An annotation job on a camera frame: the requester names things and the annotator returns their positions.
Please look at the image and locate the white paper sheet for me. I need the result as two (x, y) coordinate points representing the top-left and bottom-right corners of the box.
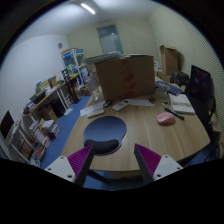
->
(130, 99), (155, 107)

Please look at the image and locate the white remote control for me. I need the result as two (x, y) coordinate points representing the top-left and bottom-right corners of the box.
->
(113, 99), (130, 112)

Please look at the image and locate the low white bookshelf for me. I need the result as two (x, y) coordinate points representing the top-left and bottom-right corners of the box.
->
(0, 120), (50, 167)

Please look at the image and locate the black printer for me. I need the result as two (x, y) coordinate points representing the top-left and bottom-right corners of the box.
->
(30, 91), (45, 104)

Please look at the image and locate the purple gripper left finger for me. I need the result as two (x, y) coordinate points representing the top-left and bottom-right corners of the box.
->
(46, 145), (94, 186)

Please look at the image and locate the black pen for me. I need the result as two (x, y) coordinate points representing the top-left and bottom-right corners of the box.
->
(164, 107), (185, 120)

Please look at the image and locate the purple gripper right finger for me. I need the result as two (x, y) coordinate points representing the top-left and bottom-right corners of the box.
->
(134, 144), (182, 184)

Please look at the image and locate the white open notebook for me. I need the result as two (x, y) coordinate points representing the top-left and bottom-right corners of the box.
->
(169, 94), (195, 114)

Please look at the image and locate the ceiling light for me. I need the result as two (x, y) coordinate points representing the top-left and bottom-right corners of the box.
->
(81, 3), (95, 15)

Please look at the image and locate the round wall clock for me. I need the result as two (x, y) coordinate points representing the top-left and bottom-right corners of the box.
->
(57, 43), (63, 49)

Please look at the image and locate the large brown cardboard box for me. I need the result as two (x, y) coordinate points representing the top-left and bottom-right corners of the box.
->
(95, 55), (155, 101)

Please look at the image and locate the black office chair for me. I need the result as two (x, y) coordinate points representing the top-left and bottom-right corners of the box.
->
(178, 65), (219, 168)

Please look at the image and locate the tall cardboard box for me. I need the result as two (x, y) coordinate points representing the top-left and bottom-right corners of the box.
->
(160, 45), (178, 82)

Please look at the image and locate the window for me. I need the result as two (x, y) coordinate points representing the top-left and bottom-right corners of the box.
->
(97, 24), (123, 54)

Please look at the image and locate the pink computer mouse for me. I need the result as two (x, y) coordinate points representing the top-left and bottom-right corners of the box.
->
(157, 112), (175, 125)

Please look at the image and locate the dark blue mouse pad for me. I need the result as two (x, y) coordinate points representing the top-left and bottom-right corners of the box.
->
(83, 116), (127, 155)

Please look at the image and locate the glass display cabinet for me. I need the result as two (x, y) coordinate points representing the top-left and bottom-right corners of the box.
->
(61, 48), (88, 86)

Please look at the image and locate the black monitor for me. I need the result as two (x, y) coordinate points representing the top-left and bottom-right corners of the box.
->
(0, 111), (14, 139)

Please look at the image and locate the blue folder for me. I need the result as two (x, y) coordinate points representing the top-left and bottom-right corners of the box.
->
(155, 81), (182, 96)

